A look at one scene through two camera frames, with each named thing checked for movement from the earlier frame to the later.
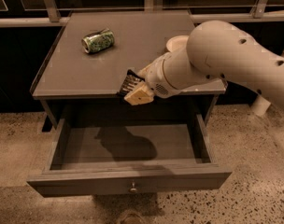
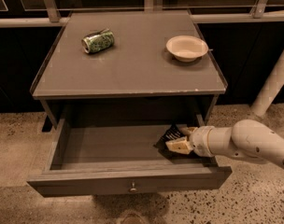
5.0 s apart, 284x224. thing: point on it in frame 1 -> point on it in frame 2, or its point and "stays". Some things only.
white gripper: [156, 78] -> [199, 140]
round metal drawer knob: [134, 189] stays
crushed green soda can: [98, 41] stays
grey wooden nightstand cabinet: [82, 73] stays
